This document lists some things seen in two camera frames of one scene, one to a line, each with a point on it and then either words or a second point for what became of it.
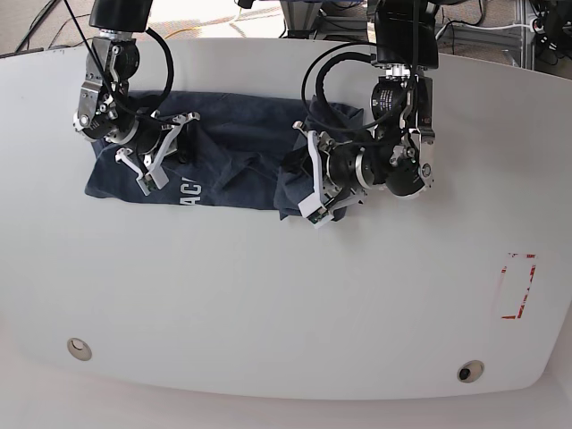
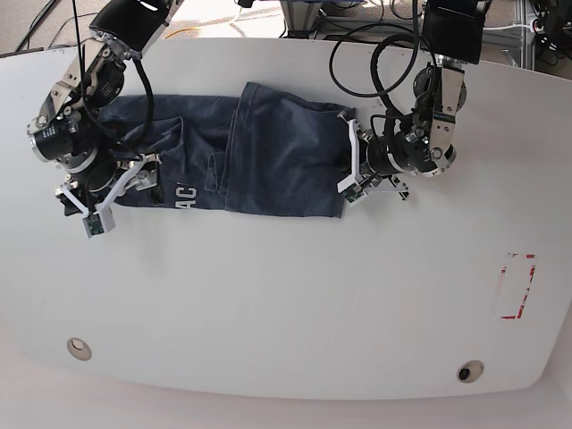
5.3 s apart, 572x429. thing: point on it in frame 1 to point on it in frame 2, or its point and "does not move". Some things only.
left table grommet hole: (79, 349) does not move
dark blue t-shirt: (242, 151) does not move
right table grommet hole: (469, 371) does not move
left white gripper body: (154, 176) to (100, 220)
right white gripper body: (317, 208) to (356, 189)
